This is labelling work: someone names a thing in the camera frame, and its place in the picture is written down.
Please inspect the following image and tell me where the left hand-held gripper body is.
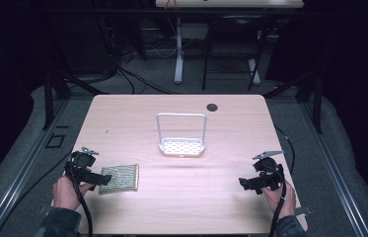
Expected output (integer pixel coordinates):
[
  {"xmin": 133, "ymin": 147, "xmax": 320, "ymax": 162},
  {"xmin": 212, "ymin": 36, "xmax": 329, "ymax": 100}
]
[{"xmin": 64, "ymin": 146, "xmax": 101, "ymax": 185}]

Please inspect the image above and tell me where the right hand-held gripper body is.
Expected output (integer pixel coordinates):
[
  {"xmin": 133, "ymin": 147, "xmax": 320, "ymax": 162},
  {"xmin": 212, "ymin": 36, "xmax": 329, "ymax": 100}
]
[{"xmin": 252, "ymin": 150, "xmax": 286, "ymax": 192}]

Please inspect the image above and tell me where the grey woven cloth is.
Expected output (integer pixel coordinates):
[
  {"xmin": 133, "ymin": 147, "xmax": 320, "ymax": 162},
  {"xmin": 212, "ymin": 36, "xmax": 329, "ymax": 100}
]
[{"xmin": 98, "ymin": 163, "xmax": 140, "ymax": 196}]

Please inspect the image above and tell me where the white sponge rack with handle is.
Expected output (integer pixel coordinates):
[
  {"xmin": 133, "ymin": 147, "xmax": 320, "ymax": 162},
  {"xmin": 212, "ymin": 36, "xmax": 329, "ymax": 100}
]
[{"xmin": 155, "ymin": 112, "xmax": 208, "ymax": 158}]

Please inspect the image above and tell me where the person's right hand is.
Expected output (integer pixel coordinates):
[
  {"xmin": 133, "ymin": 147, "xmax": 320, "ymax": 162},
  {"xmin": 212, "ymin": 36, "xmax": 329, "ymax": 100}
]
[{"xmin": 260, "ymin": 180, "xmax": 298, "ymax": 220}]

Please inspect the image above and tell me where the person's left hand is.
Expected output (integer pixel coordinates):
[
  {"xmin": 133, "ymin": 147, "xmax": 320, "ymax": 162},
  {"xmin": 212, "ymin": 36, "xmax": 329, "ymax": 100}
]
[{"xmin": 51, "ymin": 174, "xmax": 96, "ymax": 211}]

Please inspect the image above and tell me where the black chair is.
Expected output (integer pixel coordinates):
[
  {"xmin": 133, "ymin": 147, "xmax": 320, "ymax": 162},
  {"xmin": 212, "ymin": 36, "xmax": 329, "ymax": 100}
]
[{"xmin": 201, "ymin": 13, "xmax": 269, "ymax": 92}]

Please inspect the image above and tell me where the white desk with white legs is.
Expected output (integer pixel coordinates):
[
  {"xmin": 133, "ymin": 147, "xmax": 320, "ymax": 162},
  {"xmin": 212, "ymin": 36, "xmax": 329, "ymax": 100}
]
[{"xmin": 155, "ymin": 0, "xmax": 305, "ymax": 87}]

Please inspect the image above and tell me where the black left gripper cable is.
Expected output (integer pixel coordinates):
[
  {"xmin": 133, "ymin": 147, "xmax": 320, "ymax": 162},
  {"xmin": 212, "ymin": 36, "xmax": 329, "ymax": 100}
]
[{"xmin": 67, "ymin": 159, "xmax": 94, "ymax": 237}]

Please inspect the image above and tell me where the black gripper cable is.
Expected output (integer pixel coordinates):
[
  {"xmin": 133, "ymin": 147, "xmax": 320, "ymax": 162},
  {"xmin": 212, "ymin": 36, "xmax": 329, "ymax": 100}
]
[
  {"xmin": 261, "ymin": 164, "xmax": 288, "ymax": 237},
  {"xmin": 67, "ymin": 159, "xmax": 94, "ymax": 237}
]

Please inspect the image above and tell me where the black cable beside table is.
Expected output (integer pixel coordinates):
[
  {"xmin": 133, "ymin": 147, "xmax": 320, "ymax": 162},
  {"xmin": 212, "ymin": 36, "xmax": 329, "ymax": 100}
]
[{"xmin": 274, "ymin": 125, "xmax": 296, "ymax": 176}]

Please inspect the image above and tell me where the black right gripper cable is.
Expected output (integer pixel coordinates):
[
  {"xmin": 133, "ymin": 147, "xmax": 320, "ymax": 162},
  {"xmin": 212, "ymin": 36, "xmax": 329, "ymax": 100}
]
[{"xmin": 261, "ymin": 164, "xmax": 288, "ymax": 237}]

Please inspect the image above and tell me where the black metal frame stand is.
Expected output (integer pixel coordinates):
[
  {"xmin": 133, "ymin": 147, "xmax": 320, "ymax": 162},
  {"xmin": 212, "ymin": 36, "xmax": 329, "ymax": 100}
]
[
  {"xmin": 40, "ymin": 67, "xmax": 110, "ymax": 131},
  {"xmin": 262, "ymin": 63, "xmax": 325, "ymax": 134}
]

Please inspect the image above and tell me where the bundle of black floor cables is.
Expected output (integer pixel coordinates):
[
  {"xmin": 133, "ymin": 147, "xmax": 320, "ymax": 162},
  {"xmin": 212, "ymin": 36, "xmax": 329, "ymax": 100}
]
[{"xmin": 101, "ymin": 16, "xmax": 183, "ymax": 97}]

